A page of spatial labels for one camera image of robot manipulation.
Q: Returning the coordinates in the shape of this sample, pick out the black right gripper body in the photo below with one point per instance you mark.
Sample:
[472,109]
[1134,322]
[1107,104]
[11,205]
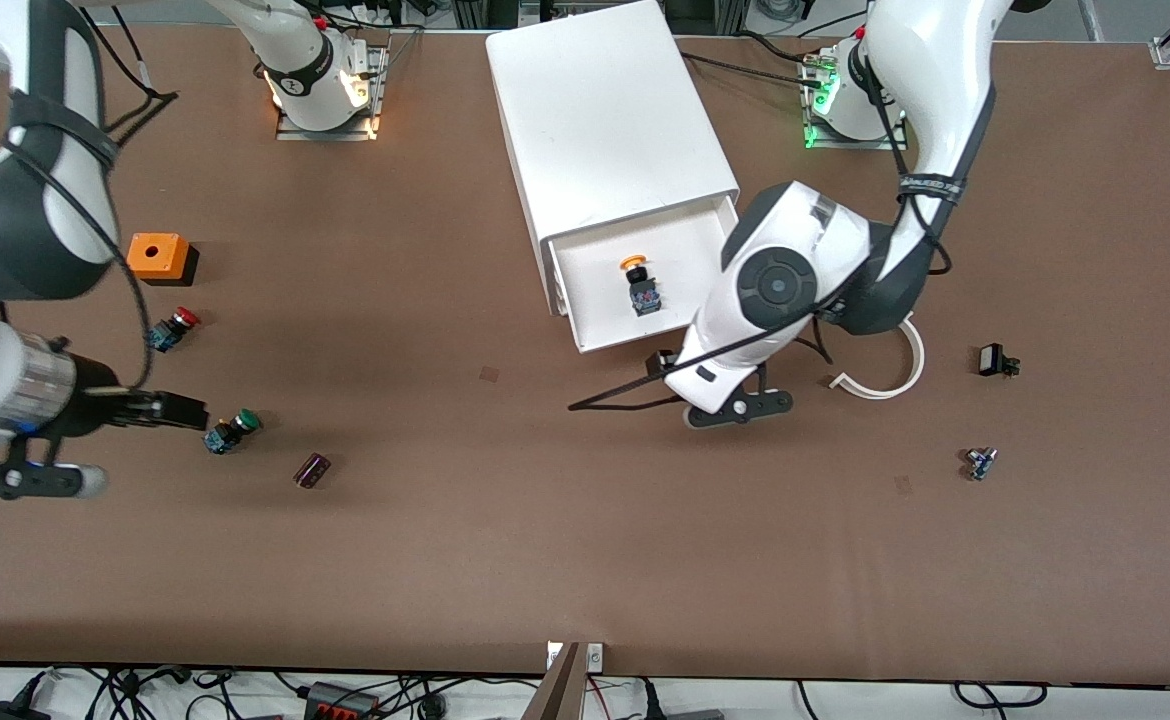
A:
[95,404]

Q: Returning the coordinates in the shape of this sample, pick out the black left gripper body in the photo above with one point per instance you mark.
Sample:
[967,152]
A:
[661,362]

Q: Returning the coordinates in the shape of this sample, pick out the yellow push button switch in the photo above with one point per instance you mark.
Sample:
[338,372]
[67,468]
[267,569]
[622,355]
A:
[643,295]

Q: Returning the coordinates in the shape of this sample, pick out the white drawer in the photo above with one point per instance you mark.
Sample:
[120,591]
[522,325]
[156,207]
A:
[595,290]

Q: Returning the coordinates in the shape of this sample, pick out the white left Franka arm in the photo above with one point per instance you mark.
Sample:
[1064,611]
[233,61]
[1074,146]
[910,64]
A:
[775,290]

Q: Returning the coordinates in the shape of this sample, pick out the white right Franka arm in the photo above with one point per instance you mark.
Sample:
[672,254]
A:
[5,230]

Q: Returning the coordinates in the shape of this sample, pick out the white drawer cabinet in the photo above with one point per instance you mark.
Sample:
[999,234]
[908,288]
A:
[595,110]

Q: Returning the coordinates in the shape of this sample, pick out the dark maroon cylindrical capacitor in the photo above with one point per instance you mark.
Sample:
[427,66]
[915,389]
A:
[312,470]

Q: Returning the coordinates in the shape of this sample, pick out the white curved plastic hook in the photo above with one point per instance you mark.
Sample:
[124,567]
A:
[920,358]

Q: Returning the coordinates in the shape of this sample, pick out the black plug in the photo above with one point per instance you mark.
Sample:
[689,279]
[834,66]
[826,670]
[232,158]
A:
[10,712]

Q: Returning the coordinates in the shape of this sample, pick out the black power strip red switches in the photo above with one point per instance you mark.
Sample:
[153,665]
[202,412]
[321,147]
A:
[340,705]

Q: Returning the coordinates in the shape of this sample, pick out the small black component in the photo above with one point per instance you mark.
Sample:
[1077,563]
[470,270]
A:
[992,360]

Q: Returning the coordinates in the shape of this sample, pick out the small blue electronic component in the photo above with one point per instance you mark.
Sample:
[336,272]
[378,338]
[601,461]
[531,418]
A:
[980,462]

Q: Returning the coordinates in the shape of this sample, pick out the wooden beam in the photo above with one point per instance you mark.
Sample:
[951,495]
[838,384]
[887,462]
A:
[560,695]

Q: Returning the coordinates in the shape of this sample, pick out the green push button switch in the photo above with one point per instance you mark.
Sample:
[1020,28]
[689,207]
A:
[225,434]

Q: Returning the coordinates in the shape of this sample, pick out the red push button switch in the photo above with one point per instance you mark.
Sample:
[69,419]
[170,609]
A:
[167,332]

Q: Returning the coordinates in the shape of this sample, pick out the orange button enclosure box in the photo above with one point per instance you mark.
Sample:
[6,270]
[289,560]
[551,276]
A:
[167,258]

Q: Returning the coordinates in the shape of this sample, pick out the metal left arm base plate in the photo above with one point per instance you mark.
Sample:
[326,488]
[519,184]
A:
[835,145]

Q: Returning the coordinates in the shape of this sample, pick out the small white bracket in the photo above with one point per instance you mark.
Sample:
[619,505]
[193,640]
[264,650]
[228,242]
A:
[595,656]
[554,656]

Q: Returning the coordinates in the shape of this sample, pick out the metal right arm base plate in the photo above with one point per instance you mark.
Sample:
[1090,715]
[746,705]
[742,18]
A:
[330,134]

